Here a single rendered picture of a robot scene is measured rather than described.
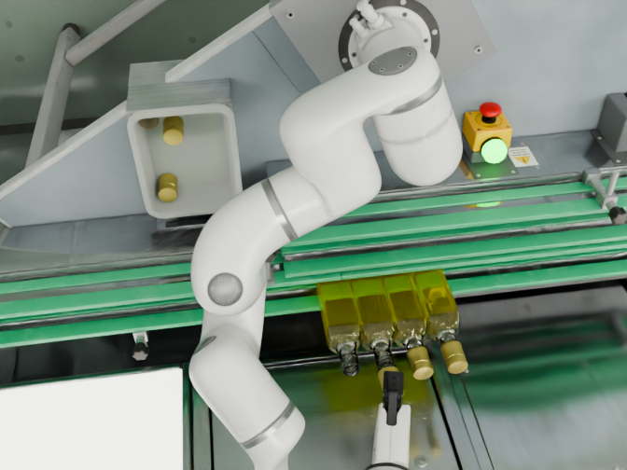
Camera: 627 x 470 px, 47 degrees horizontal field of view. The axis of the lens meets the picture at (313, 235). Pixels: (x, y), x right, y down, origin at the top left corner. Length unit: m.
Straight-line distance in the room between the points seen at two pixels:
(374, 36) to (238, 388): 0.53
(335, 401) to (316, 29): 0.64
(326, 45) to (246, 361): 0.50
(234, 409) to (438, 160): 0.39
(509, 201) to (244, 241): 0.61
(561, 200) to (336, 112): 0.64
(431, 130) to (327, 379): 0.63
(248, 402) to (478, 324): 0.71
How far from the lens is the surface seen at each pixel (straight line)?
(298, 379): 1.36
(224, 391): 0.91
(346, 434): 1.29
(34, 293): 1.37
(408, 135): 0.86
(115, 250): 1.37
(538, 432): 1.38
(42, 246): 1.43
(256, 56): 1.26
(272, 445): 0.93
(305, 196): 0.87
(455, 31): 1.16
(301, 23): 1.12
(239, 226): 0.86
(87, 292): 1.34
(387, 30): 1.09
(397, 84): 0.83
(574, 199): 1.38
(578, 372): 1.49
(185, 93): 1.24
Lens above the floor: 1.86
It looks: 47 degrees down
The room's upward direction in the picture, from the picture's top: 168 degrees clockwise
